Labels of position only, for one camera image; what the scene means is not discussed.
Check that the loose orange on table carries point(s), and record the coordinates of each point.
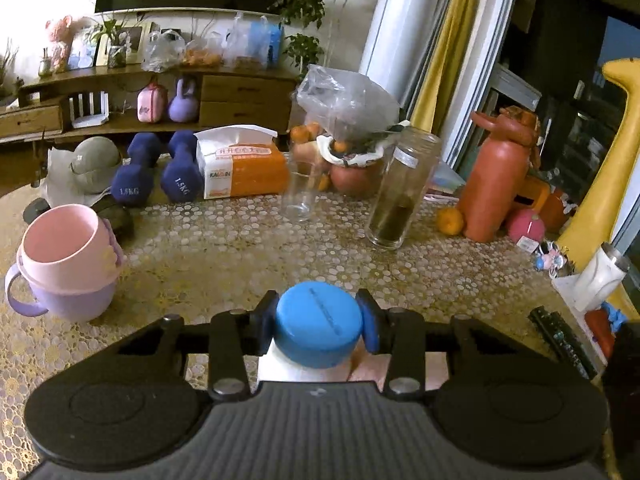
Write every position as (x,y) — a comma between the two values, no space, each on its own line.
(450,221)

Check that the orange white tissue pack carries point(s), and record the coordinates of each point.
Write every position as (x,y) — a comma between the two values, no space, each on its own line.
(239,161)

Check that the wooden tv cabinet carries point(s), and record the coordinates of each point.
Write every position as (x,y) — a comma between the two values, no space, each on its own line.
(102,100)

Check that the grey green cap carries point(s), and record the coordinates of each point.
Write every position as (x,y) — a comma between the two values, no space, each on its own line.
(94,163)

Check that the tall glass jar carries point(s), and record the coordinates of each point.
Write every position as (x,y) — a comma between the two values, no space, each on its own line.
(404,183)

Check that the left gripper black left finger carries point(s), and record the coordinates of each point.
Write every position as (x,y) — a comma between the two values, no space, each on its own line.
(233,335)

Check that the short clear drinking glass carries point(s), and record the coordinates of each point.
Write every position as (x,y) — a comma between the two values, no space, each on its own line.
(297,201)

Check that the yellow giraffe toy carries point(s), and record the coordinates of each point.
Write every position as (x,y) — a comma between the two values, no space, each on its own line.
(596,216)

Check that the clear plastic bag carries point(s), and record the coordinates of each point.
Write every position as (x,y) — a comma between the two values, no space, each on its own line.
(348,105)

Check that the yellow curtain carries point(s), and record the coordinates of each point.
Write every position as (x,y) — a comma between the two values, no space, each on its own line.
(445,66)

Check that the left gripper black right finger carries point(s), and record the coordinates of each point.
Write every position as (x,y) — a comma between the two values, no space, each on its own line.
(400,334)

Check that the pink and purple cup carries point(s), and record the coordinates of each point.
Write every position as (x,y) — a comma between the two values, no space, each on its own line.
(67,265)

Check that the purple kettlebell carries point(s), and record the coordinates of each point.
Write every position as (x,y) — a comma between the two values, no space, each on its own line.
(183,107)

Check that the white tube with blue cap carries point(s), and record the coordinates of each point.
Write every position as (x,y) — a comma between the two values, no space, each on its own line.
(316,328)

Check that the navy dumbbell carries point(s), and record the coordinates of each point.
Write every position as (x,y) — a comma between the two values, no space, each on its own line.
(133,183)
(181,180)

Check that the left navy dumbbell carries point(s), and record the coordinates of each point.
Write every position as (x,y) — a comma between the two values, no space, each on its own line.
(133,183)

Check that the pink plush toy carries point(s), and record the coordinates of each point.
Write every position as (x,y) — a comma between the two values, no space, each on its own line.
(61,34)

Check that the right navy dumbbell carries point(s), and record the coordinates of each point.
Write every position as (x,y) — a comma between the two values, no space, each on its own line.
(181,180)

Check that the pink round ball toy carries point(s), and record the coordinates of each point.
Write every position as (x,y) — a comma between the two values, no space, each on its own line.
(524,223)

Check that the black remote control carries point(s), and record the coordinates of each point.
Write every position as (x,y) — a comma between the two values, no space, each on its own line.
(562,340)

